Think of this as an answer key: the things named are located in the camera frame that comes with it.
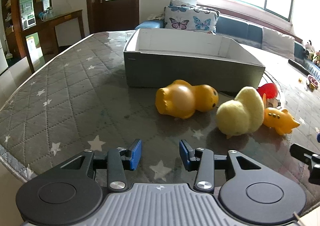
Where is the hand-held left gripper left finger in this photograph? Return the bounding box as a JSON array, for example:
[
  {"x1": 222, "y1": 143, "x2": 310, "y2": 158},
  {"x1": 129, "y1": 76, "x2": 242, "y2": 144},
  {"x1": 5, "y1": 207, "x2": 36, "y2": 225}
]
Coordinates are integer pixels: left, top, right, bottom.
[{"x1": 60, "y1": 139, "x2": 142, "y2": 192}]

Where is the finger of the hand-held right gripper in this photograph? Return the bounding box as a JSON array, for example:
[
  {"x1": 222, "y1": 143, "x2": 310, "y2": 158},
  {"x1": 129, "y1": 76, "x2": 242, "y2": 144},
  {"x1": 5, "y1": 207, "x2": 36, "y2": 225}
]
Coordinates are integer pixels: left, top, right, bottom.
[{"x1": 290, "y1": 143, "x2": 320, "y2": 184}]

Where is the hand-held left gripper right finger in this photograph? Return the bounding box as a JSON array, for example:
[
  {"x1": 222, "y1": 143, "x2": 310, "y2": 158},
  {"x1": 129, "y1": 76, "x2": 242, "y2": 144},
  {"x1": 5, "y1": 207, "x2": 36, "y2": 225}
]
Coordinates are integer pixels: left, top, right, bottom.
[{"x1": 179, "y1": 139, "x2": 262, "y2": 193}]

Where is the small orange airplane toy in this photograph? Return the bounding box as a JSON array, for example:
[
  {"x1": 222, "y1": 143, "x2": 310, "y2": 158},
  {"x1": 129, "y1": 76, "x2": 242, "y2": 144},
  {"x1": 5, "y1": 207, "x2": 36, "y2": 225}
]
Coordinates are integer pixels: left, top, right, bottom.
[{"x1": 262, "y1": 93, "x2": 300, "y2": 136}]

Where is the large orange rubber duck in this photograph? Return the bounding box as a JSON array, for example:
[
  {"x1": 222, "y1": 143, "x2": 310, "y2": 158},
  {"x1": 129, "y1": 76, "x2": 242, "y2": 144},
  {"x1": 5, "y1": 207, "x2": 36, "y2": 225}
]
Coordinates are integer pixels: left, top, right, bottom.
[{"x1": 155, "y1": 79, "x2": 219, "y2": 119}]

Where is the yellow plush duck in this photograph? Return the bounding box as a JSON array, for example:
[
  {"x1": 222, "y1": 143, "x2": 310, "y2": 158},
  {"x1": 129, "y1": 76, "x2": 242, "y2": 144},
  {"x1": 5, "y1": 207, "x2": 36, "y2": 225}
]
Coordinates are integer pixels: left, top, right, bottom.
[{"x1": 216, "y1": 86, "x2": 265, "y2": 139}]

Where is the grey cardboard box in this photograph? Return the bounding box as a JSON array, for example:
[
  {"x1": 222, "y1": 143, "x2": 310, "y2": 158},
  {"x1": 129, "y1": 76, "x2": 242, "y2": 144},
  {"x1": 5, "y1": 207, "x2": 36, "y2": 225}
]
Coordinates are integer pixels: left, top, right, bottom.
[{"x1": 123, "y1": 28, "x2": 265, "y2": 93}]

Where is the red and white toy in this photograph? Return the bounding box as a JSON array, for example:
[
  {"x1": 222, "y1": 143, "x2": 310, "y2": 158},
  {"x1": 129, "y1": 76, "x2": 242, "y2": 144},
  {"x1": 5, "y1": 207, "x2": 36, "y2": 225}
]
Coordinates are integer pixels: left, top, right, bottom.
[{"x1": 257, "y1": 82, "x2": 282, "y2": 110}]

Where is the black remote control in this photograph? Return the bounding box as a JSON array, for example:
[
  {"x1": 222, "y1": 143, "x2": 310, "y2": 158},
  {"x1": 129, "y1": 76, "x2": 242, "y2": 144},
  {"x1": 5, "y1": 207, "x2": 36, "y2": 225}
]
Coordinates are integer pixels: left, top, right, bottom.
[{"x1": 288, "y1": 59, "x2": 311, "y2": 75}]

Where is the grey quilted star mat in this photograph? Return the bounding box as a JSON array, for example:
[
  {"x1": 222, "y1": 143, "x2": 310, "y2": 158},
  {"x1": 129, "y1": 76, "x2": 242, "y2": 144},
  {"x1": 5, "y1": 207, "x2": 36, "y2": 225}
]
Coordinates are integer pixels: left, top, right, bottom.
[{"x1": 0, "y1": 31, "x2": 320, "y2": 216}]

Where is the pile of stuffed toys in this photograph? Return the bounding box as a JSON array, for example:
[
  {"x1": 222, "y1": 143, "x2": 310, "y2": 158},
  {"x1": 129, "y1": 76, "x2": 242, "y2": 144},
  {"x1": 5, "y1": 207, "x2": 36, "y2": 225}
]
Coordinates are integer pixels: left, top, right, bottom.
[{"x1": 303, "y1": 40, "x2": 320, "y2": 67}]

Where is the grey sofa cushion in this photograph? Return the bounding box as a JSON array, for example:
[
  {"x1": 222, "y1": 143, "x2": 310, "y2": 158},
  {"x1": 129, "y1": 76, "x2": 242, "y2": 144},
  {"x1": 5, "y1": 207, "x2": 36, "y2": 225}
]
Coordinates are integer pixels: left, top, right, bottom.
[{"x1": 261, "y1": 27, "x2": 296, "y2": 61}]

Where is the blue folded blanket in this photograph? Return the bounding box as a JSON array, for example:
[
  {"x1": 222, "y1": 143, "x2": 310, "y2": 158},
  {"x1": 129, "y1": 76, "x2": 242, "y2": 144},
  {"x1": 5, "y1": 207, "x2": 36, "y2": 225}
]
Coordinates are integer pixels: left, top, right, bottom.
[{"x1": 135, "y1": 20, "x2": 165, "y2": 31}]

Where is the large butterfly print pillow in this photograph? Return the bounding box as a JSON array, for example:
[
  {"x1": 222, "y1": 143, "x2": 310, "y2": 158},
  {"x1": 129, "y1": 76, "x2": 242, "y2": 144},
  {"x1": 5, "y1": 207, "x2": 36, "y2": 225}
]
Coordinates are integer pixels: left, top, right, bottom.
[{"x1": 164, "y1": 6, "x2": 218, "y2": 33}]

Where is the blue sofa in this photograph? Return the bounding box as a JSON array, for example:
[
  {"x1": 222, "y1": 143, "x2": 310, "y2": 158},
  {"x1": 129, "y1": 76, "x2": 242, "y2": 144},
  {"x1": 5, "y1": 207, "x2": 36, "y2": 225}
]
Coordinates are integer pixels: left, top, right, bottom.
[{"x1": 135, "y1": 13, "x2": 320, "y2": 67}]

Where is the small butterfly print pillow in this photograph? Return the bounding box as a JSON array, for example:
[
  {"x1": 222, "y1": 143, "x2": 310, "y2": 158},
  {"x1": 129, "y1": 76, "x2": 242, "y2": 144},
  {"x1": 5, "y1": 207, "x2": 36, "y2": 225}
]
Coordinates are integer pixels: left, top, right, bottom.
[{"x1": 169, "y1": 0, "x2": 221, "y2": 15}]

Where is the brown wooden door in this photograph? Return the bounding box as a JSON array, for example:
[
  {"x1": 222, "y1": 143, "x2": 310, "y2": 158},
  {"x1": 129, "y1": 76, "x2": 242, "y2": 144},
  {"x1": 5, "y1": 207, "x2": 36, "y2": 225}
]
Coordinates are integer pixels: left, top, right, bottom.
[{"x1": 86, "y1": 0, "x2": 140, "y2": 35}]

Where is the brown wooden cabinet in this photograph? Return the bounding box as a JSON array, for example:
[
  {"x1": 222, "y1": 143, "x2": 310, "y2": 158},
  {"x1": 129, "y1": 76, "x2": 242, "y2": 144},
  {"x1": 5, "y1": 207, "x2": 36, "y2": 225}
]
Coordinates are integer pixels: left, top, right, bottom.
[{"x1": 0, "y1": 0, "x2": 83, "y2": 73}]

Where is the white microwave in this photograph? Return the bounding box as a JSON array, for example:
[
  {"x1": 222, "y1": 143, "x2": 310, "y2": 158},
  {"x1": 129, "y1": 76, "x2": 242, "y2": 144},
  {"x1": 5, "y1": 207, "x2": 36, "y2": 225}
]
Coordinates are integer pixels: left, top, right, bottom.
[{"x1": 22, "y1": 16, "x2": 36, "y2": 28}]

